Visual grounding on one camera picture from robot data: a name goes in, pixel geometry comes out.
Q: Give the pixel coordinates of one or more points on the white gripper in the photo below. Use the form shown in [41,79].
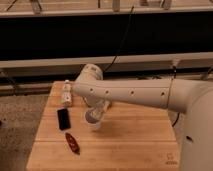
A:
[99,109]

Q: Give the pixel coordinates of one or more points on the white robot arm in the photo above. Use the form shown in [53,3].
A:
[194,98]

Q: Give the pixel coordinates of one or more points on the small white bottle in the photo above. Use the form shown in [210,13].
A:
[66,95]

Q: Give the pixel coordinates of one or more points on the black rectangular block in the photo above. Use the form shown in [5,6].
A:
[63,119]

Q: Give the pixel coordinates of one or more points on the dark red chili pepper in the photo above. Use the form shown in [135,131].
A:
[72,143]

